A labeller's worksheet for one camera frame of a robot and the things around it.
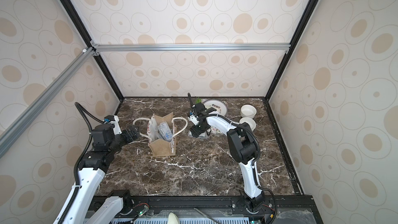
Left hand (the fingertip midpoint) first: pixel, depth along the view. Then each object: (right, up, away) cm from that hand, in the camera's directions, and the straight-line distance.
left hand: (137, 127), depth 75 cm
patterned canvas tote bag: (+8, -12, +9) cm, 16 cm away
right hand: (+33, -4, +23) cm, 40 cm away
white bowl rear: (+64, +8, +35) cm, 74 cm away
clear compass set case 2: (+32, -8, +21) cm, 39 cm away
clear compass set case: (+11, -4, +13) cm, 18 cm away
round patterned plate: (+46, +11, +37) cm, 60 cm away
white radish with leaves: (+29, +16, +38) cm, 51 cm away
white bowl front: (+62, +2, +25) cm, 67 cm away
